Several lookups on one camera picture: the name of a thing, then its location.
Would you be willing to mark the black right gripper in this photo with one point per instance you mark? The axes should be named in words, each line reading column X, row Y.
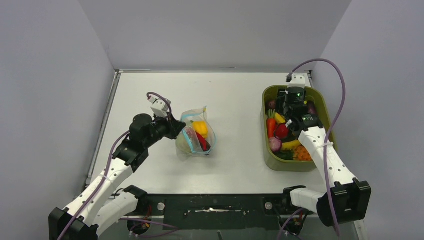
column 281, row 99

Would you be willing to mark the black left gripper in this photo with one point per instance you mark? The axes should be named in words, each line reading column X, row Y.
column 174, row 126

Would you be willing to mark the clear zip top bag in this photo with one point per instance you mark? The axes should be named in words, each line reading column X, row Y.
column 189, row 133

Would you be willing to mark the yellow bell pepper toy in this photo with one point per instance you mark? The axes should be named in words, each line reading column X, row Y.
column 201, row 127

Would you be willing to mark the dark purple eggplant toy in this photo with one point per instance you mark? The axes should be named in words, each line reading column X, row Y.
column 207, row 148

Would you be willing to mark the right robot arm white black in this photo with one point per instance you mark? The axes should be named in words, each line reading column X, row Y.
column 347, row 198

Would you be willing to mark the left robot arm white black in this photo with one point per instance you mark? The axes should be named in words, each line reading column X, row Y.
column 127, row 154

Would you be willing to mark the dark red plum toy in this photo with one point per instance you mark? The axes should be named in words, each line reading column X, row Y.
column 271, row 105

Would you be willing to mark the yellow banana bunch toy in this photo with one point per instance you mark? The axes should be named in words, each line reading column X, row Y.
column 289, row 142

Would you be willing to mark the orange carrot toy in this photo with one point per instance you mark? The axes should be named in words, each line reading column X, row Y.
column 270, row 123

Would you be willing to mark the red tomato toy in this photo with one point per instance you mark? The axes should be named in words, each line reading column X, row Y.
column 281, row 131

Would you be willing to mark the purple red onion toy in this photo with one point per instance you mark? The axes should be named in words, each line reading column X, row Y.
column 275, row 144

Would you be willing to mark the orange spiky fruit toy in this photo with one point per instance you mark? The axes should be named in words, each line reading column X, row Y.
column 300, row 153

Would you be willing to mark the olive green plastic tub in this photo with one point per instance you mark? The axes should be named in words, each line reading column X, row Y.
column 270, row 159

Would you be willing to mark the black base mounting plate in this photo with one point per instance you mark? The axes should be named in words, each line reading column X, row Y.
column 217, row 211

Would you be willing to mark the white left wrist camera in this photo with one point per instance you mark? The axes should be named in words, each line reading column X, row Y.
column 159, row 107

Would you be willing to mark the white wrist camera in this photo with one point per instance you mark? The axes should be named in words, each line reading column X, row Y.
column 296, row 80
column 159, row 107

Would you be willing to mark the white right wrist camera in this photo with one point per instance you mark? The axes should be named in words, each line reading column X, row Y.
column 296, row 80

